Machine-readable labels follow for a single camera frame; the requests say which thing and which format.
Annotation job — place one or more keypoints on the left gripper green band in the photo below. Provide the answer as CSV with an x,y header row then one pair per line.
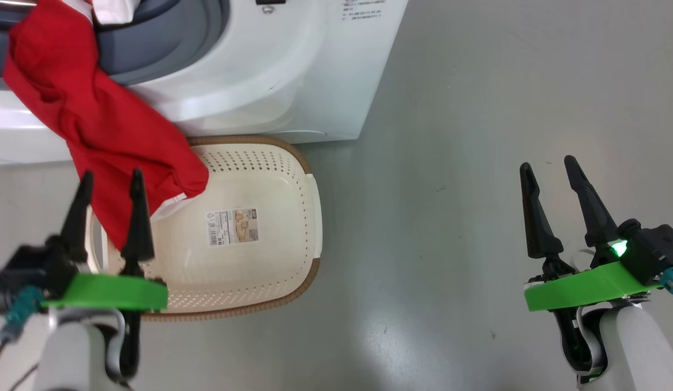
x,y
108,293

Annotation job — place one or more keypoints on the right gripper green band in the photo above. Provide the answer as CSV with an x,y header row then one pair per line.
x,y
580,288

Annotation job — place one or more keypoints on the red and white garment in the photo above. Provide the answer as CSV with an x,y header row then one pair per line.
x,y
97,119

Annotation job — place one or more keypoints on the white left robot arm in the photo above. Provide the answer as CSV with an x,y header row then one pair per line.
x,y
70,353

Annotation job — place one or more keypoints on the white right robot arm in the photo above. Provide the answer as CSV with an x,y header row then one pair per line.
x,y
635,347

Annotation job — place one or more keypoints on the basket product label sticker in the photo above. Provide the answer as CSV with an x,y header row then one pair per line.
x,y
233,227

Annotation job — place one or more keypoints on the cream perforated laundry basket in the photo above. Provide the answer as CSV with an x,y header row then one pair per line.
x,y
260,260

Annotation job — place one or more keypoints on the grey rubber door gasket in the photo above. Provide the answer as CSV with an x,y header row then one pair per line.
x,y
168,38

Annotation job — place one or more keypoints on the white front-load washing machine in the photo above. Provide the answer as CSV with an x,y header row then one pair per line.
x,y
314,70

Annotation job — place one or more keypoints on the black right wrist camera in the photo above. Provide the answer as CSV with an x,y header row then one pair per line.
x,y
651,250

